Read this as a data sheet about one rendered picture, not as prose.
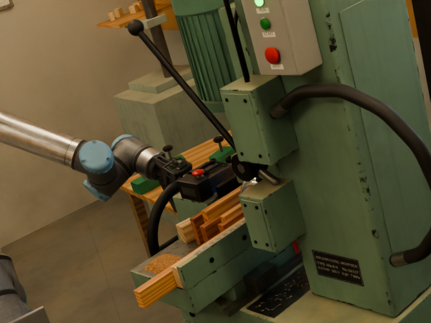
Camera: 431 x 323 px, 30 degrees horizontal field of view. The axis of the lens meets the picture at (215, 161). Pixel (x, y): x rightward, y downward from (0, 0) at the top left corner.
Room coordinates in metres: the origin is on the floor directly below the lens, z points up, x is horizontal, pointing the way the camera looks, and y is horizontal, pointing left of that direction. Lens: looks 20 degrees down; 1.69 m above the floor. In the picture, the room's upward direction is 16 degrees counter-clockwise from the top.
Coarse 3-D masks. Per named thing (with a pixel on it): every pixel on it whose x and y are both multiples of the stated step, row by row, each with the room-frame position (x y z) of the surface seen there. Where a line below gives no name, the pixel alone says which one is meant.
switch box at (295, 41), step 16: (272, 0) 1.32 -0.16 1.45; (288, 0) 1.31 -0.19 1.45; (304, 0) 1.33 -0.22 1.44; (256, 16) 1.36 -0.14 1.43; (272, 16) 1.33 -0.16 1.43; (288, 16) 1.31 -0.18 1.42; (304, 16) 1.33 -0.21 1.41; (256, 32) 1.37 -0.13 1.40; (288, 32) 1.31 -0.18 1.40; (304, 32) 1.32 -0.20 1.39; (256, 48) 1.37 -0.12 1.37; (288, 48) 1.31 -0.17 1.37; (304, 48) 1.32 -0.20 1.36; (288, 64) 1.32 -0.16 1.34; (304, 64) 1.31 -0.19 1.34; (320, 64) 1.34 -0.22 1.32
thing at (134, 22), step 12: (132, 24) 1.69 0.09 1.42; (144, 36) 1.68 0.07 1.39; (156, 48) 1.66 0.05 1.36; (180, 84) 1.61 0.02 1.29; (192, 96) 1.59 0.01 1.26; (204, 108) 1.57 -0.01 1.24; (216, 120) 1.56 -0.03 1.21; (240, 168) 1.49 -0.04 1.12; (252, 168) 1.47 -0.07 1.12; (264, 168) 1.49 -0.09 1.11; (276, 180) 1.45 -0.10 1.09
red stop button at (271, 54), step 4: (268, 48) 1.34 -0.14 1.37; (272, 48) 1.33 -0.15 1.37; (268, 52) 1.34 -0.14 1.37; (272, 52) 1.33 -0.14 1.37; (276, 52) 1.33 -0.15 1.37; (268, 56) 1.34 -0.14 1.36; (272, 56) 1.33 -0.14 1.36; (276, 56) 1.33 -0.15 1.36; (268, 60) 1.34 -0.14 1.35; (272, 60) 1.33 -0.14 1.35; (276, 60) 1.33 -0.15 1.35
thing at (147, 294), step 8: (232, 224) 1.64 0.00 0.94; (208, 240) 1.60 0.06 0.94; (160, 272) 1.51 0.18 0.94; (168, 272) 1.50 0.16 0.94; (152, 280) 1.49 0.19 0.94; (160, 280) 1.49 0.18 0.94; (168, 280) 1.50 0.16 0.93; (144, 288) 1.46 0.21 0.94; (152, 288) 1.47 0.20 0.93; (160, 288) 1.48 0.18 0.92; (168, 288) 1.49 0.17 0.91; (136, 296) 1.47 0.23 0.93; (144, 296) 1.46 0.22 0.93; (152, 296) 1.47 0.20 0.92; (160, 296) 1.48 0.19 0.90; (144, 304) 1.45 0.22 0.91
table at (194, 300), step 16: (192, 240) 1.70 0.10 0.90; (240, 256) 1.57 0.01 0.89; (256, 256) 1.60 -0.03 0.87; (272, 256) 1.62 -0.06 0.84; (144, 272) 1.61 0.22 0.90; (224, 272) 1.54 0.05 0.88; (240, 272) 1.56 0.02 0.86; (176, 288) 1.51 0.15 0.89; (192, 288) 1.49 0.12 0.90; (208, 288) 1.51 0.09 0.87; (224, 288) 1.53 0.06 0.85; (176, 304) 1.53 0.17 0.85; (192, 304) 1.48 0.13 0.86
